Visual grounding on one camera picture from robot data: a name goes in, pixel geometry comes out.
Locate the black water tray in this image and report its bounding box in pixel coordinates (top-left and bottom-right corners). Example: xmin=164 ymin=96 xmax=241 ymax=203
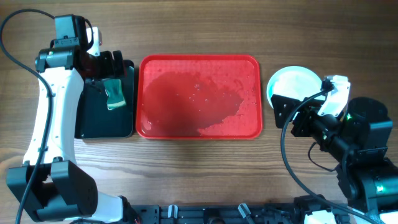
xmin=75 ymin=60 xmax=137 ymax=139

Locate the red plastic tray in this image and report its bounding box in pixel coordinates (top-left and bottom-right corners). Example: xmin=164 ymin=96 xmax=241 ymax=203
xmin=136 ymin=54 xmax=263 ymax=140

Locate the white plate top green stain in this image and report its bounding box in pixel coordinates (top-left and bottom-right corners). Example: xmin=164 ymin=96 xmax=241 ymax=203
xmin=266 ymin=66 xmax=322 ymax=108

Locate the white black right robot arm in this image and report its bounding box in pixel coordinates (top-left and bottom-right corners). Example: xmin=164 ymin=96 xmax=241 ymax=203
xmin=271 ymin=95 xmax=397 ymax=223

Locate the green yellow sponge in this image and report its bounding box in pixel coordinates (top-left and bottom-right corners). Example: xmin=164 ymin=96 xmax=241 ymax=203
xmin=103 ymin=79 xmax=126 ymax=110

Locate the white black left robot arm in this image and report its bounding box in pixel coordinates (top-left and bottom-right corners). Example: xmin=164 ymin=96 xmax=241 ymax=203
xmin=6 ymin=14 xmax=135 ymax=223

